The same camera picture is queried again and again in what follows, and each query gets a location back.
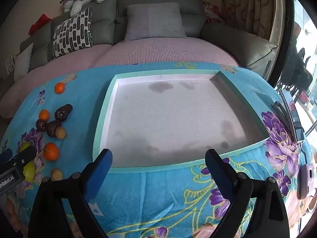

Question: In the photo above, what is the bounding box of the pink crumpled cloth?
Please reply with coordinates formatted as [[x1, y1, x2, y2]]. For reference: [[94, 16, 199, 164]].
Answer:
[[203, 2, 224, 25]]

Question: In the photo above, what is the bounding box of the pink sofa seat cover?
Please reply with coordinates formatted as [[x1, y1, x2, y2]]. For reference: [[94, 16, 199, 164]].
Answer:
[[93, 37, 239, 67], [0, 44, 113, 118]]

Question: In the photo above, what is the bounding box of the red plastic bag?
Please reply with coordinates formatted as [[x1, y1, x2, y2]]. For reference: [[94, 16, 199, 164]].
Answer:
[[28, 13, 52, 35]]

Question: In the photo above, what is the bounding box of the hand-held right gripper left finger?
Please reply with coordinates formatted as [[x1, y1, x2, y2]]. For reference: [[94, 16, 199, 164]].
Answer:
[[28, 149, 113, 238]]

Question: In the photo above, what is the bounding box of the blue floral blanket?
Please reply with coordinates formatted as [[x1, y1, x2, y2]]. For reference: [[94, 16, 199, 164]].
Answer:
[[0, 61, 317, 238]]

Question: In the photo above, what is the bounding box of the purple compact camera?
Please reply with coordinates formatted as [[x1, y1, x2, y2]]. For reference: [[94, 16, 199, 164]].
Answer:
[[297, 163, 317, 200]]

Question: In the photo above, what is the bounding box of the purple pillow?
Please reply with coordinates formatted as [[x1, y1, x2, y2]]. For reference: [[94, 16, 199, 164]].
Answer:
[[123, 2, 187, 41]]

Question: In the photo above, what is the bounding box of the beige patterned curtain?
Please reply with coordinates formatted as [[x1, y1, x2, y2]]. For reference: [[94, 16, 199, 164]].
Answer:
[[220, 0, 285, 42]]

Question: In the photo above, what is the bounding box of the light grey pillow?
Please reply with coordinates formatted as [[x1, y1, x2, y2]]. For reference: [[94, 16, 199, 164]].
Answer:
[[13, 43, 34, 82]]

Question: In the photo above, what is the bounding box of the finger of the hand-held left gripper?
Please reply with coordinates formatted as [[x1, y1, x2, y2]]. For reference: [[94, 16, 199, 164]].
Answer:
[[0, 146, 35, 177], [0, 149, 13, 164]]

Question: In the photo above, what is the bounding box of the black outdoor chair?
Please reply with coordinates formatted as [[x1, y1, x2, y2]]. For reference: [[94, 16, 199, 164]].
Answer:
[[277, 47, 314, 97]]

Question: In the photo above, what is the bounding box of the white printed bag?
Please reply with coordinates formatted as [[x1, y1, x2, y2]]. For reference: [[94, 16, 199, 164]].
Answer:
[[4, 52, 21, 76]]

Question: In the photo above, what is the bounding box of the teal foam tray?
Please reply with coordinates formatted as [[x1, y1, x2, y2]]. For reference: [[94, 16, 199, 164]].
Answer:
[[92, 69, 269, 174]]

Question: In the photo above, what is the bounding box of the dark brown dried date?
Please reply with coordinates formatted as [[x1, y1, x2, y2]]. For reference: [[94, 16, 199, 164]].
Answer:
[[47, 120, 62, 138], [54, 104, 73, 122], [36, 119, 48, 132]]

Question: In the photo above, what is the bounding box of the black and white patterned pillow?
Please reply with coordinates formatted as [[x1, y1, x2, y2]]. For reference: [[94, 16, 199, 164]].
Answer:
[[53, 6, 94, 59]]

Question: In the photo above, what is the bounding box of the smartphone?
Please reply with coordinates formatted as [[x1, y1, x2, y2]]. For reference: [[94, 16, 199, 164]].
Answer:
[[280, 89, 305, 143]]

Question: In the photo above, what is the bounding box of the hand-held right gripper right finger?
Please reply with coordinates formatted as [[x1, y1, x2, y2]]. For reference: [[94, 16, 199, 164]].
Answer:
[[204, 149, 290, 238]]

